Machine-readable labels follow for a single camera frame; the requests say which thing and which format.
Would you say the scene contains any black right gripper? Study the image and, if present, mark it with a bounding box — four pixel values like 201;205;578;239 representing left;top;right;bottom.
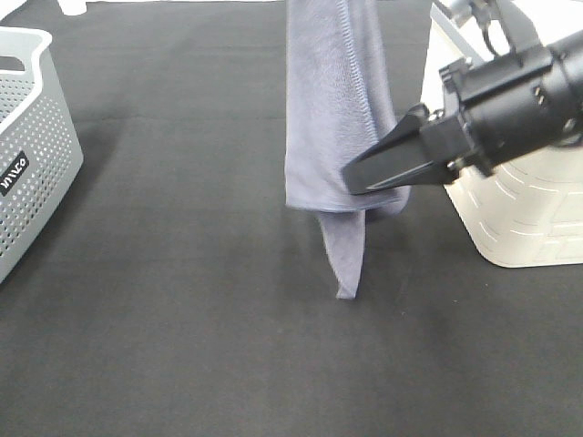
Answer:
342;46;565;195

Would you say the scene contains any grey-blue microfibre towel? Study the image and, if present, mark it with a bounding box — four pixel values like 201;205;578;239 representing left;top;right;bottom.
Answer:
284;1;410;300

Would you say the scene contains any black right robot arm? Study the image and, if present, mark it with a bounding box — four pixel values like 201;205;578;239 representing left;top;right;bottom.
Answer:
342;32;582;195

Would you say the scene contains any white plastic basket grey rim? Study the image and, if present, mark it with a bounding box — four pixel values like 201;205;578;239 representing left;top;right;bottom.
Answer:
420;5;582;268

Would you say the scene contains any black table cloth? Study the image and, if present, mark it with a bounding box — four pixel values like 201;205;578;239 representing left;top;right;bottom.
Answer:
1;1;582;436

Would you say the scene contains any grey perforated plastic basket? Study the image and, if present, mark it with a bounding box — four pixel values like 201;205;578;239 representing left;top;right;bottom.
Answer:
1;26;84;278

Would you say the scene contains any white cylindrical object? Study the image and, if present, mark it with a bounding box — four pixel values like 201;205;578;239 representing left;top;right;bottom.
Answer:
57;0;87;16

